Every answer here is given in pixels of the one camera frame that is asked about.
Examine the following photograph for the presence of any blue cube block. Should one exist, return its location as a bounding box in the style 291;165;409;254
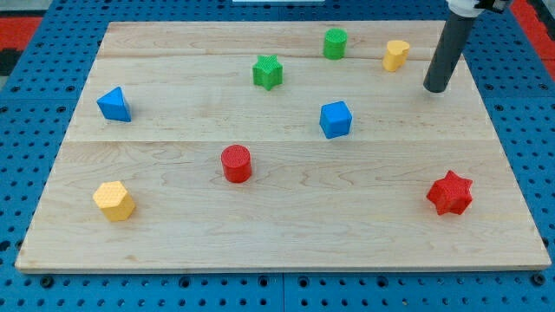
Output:
319;101;352;139

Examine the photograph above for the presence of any blue triangle block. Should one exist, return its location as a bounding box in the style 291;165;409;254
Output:
96;87;132;122

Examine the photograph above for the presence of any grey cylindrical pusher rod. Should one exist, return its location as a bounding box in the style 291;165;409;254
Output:
423;11;476;93

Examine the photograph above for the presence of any yellow hexagon block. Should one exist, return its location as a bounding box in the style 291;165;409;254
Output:
93;181;136;222

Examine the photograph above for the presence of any wooden board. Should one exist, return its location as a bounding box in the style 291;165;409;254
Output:
16;21;552;274

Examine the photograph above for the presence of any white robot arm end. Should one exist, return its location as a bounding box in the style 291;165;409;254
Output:
447;0;513;18

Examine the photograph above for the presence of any green star block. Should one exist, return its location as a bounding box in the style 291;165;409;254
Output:
252;55;283;91

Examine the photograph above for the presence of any green cylinder block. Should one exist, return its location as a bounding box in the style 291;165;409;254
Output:
323;28;348;60

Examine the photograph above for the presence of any yellow heart block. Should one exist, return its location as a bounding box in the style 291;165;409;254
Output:
382;40;410;72

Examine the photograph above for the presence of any red cylinder block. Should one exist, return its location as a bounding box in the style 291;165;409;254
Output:
220;145;252;183

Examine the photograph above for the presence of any red star block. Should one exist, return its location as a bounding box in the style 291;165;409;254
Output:
427;170;473;215

